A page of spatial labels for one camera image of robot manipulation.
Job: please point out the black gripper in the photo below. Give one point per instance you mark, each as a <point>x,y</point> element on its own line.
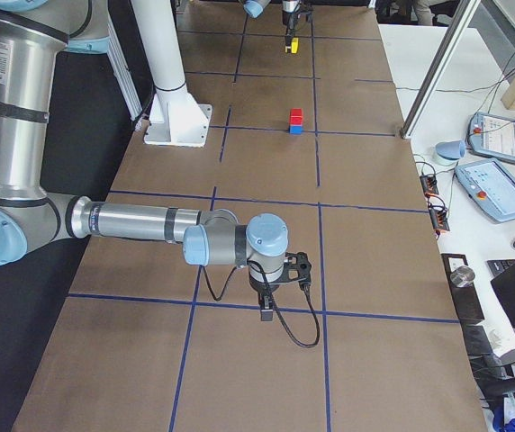
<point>263,288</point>
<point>289,15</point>

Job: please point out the yellow block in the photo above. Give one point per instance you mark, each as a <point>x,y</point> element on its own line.
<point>295,45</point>

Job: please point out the red block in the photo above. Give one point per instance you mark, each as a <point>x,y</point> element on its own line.
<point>296,117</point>

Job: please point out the blue block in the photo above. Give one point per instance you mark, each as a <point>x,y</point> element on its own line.
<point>295,129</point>

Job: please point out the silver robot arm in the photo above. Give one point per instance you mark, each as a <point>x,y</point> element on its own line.
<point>254,8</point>
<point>88,134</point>

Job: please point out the lower orange connector block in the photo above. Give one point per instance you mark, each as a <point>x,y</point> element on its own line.
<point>438,218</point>

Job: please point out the orange connector block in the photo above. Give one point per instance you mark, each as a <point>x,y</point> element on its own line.
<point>438,218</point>
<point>429,184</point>

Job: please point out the metal cup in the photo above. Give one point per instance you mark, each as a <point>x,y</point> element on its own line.
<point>463,276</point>

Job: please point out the black tray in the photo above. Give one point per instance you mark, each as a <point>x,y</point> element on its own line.
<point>465,299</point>

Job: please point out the upper orange connector block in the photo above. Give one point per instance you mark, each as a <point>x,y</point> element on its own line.
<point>429,184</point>

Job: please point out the far teach pendant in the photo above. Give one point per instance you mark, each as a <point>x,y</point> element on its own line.
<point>492,136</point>

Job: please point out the teach pendant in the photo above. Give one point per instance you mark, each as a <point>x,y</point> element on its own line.
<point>492,136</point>
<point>491,186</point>

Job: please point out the black keyboard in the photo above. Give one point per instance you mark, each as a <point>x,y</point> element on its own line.
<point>499,266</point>

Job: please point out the near teach pendant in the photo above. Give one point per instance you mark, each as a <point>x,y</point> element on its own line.
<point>491,186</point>

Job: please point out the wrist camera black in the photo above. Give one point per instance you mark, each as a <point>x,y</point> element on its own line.
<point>297,268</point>

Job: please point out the white pedestal column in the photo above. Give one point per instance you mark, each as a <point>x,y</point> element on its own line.
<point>175,119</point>

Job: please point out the aluminium extrusion rail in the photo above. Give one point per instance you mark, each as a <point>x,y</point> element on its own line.
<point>122,73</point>

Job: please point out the aluminium frame post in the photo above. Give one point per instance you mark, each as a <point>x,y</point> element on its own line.
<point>454,32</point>

